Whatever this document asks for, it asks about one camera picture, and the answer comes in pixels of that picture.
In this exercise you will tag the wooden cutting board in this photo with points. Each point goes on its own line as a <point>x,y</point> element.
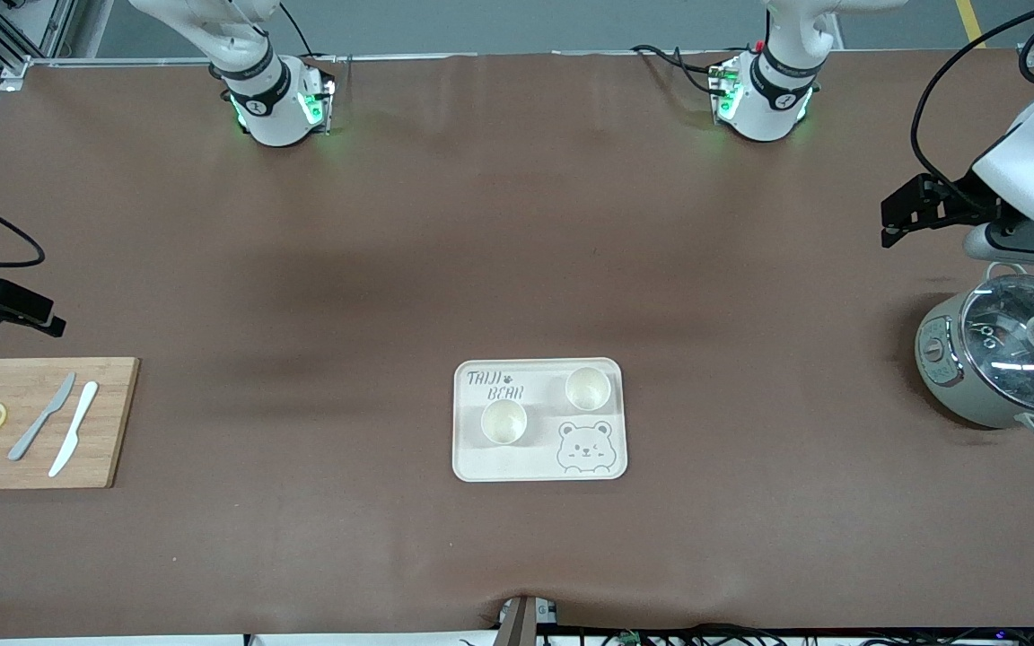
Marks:
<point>113,422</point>

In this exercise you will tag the grey plastic knife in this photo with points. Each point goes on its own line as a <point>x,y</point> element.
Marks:
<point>37,423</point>

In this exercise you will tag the white plastic knife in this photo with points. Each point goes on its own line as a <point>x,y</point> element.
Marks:
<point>73,435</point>

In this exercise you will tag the grey-green electric pot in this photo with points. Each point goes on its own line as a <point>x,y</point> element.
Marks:
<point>943,377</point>

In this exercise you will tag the aluminium frame profile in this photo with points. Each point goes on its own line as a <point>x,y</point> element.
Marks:
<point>19,40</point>

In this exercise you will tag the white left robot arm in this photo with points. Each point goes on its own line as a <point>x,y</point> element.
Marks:
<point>768,99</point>

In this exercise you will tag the beige bear print tray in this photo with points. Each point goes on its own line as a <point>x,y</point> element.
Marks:
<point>535,453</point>

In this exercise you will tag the white IKEA cup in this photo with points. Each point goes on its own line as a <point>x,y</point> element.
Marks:
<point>588,388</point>
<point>503,423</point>

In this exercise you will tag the glass pot lid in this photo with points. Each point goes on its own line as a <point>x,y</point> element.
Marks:
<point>1002,359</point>

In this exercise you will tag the metal table edge bracket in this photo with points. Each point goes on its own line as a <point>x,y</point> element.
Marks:
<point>524,619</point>

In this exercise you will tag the brown table mat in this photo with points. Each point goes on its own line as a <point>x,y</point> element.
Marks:
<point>517,556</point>

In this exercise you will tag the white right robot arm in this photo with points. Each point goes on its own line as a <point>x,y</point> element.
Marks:
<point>270,99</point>

